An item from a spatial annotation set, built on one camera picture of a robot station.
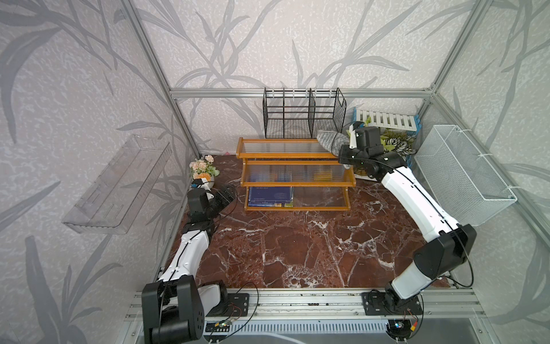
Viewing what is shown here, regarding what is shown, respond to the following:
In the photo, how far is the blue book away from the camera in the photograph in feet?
3.22

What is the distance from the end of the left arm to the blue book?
0.71 feet

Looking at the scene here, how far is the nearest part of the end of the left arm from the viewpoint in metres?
0.64
